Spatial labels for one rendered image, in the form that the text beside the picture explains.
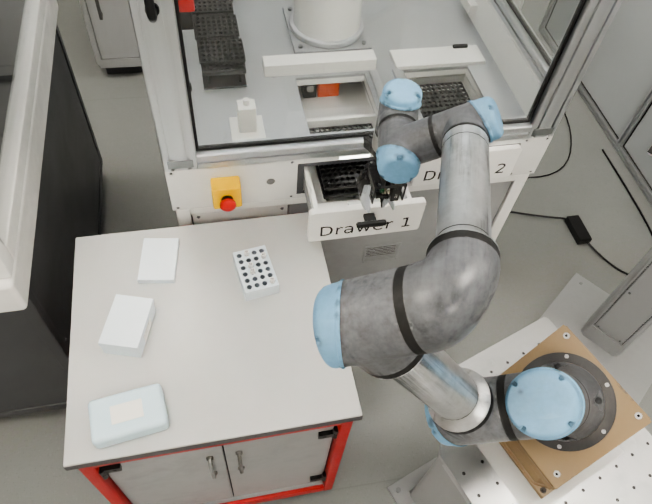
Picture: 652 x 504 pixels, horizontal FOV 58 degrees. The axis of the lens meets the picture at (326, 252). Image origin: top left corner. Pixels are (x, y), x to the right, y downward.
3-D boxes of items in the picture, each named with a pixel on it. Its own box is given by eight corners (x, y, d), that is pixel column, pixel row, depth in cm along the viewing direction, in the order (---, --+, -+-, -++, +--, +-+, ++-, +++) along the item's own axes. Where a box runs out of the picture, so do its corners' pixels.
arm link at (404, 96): (381, 102, 104) (382, 71, 109) (372, 146, 113) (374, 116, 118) (425, 107, 104) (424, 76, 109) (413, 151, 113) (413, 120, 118)
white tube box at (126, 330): (141, 358, 132) (137, 348, 128) (103, 353, 132) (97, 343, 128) (157, 309, 139) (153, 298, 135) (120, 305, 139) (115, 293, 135)
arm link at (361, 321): (527, 449, 106) (402, 332, 68) (448, 455, 113) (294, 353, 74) (519, 385, 113) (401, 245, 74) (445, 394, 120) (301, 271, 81)
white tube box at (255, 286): (279, 292, 144) (279, 284, 141) (245, 301, 142) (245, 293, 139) (265, 253, 151) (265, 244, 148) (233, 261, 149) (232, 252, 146)
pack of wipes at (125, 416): (163, 388, 128) (159, 380, 124) (170, 429, 123) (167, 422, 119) (91, 408, 124) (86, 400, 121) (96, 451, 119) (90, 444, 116)
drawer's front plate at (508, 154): (509, 176, 165) (523, 148, 157) (411, 186, 160) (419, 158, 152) (507, 171, 166) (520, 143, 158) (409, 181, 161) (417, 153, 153)
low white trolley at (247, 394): (333, 499, 189) (363, 415, 128) (135, 538, 179) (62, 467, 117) (302, 339, 222) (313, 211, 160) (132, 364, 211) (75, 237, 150)
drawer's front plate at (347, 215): (418, 229, 152) (427, 201, 143) (308, 242, 147) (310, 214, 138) (416, 224, 153) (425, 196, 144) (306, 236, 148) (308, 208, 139)
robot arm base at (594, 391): (623, 400, 111) (619, 401, 103) (569, 457, 114) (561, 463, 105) (557, 346, 119) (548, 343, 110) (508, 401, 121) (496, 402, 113)
